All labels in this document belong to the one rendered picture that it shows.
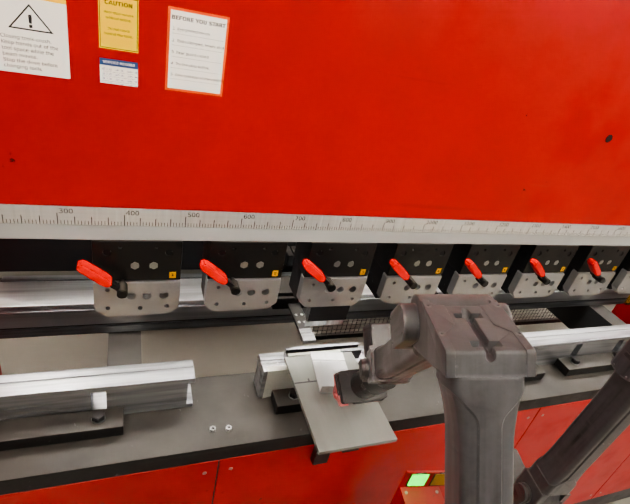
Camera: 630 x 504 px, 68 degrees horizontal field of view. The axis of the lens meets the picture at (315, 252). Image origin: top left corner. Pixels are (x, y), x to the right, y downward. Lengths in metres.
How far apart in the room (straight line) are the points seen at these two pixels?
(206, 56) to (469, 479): 0.63
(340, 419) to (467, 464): 0.65
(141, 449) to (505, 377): 0.86
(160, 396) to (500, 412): 0.86
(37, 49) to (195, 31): 0.21
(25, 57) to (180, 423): 0.79
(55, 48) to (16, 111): 0.11
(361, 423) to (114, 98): 0.78
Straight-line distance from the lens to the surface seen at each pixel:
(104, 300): 0.94
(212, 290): 0.94
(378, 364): 0.79
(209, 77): 0.77
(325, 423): 1.05
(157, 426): 1.16
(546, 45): 1.03
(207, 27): 0.76
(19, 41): 0.77
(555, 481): 1.03
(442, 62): 0.90
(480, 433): 0.43
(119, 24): 0.75
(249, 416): 1.19
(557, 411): 1.72
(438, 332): 0.42
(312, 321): 1.12
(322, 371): 1.15
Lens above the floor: 1.80
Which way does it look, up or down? 30 degrees down
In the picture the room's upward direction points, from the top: 14 degrees clockwise
